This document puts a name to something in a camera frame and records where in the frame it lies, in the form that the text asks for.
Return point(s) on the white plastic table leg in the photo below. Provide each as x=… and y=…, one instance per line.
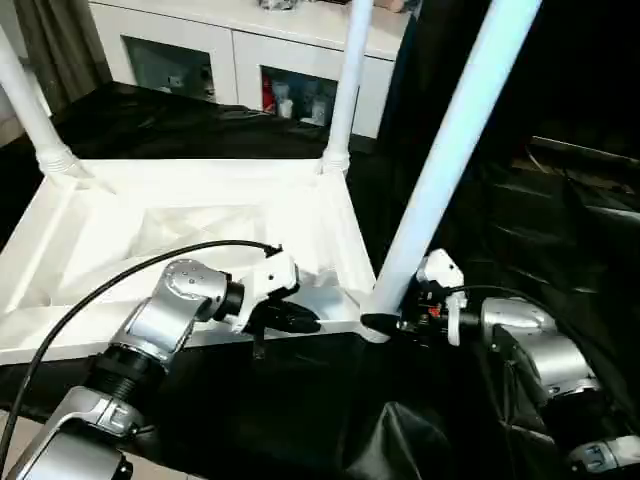
x=350, y=75
x=25, y=100
x=450, y=150

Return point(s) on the white cabinet with glass doors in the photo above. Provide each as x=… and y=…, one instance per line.
x=240, y=45

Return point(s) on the long dark metal rod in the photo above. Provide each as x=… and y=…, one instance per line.
x=585, y=149

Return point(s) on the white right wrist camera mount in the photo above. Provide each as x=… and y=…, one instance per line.
x=440, y=267

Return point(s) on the black table mat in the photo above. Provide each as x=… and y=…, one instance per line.
x=525, y=240

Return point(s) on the white plastic table top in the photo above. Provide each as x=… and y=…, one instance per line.
x=175, y=175

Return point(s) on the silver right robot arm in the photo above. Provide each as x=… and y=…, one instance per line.
x=550, y=350

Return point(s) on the grey curtain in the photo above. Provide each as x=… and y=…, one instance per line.
x=65, y=50

